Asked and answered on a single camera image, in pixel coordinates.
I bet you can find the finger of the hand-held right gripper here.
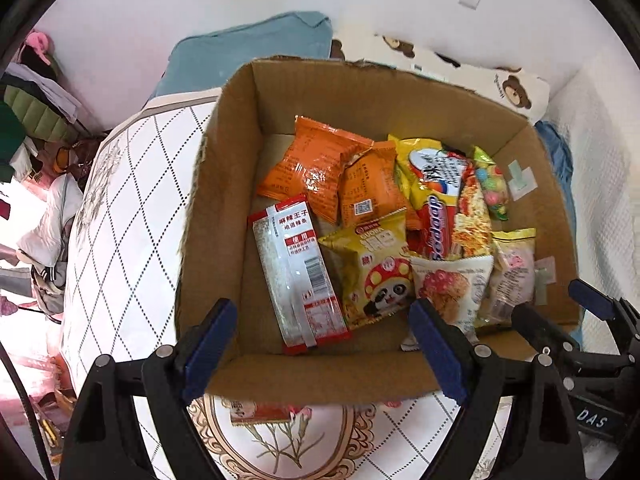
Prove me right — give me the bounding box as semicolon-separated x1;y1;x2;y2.
567;279;640;341
510;304;584;362

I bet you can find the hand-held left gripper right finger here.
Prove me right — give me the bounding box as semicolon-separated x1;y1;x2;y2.
407;298;586;480

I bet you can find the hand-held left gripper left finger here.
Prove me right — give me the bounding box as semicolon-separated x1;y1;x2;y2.
59;298;239;480

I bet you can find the clear yellow-edged snack packet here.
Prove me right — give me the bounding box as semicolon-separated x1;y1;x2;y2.
475;228;537;328

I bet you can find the white cookie packet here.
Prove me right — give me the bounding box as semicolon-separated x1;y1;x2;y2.
410;254;495;341

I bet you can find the red clear snack packet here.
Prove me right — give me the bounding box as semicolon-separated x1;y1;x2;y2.
230;400;313;426

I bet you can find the yellow panda snack packet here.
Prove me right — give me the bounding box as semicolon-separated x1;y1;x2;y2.
317;210;418;331

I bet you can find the long red white snack packet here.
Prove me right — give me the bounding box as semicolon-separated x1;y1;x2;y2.
247;194;351;357

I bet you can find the colourful candy bag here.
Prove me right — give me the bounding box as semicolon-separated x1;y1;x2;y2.
470;146;510;221

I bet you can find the yellow instant noodle packet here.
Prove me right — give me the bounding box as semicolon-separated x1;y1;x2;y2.
389;134;493;261

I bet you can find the small orange snack packet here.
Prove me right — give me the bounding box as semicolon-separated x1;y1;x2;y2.
340;141;421;231

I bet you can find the cardboard box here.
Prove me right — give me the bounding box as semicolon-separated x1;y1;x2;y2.
175;55;586;406

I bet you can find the large orange snack packet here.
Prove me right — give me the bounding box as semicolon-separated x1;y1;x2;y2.
256;115;373;226

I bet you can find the blue bed sheet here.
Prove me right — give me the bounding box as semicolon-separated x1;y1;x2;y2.
535;120;576;221

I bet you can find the white diamond-patterned quilt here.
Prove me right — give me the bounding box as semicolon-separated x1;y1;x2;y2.
60;87;506;480

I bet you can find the white garment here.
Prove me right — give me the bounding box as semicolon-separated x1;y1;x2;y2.
17;175;83;266

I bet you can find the bear print pillow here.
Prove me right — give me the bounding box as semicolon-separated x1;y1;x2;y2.
330;32;551;111

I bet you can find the olive padded vest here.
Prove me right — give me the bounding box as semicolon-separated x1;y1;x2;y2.
2;82;78;141

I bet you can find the dark green jacket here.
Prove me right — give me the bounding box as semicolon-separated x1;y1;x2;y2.
0;100;26;181

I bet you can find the teal pillow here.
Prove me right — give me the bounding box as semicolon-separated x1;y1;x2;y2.
152;12;333;98

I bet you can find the pink plush toy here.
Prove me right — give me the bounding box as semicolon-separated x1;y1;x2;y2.
20;30;56;66

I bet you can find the black cable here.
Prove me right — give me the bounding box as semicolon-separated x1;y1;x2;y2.
0;345;56;480

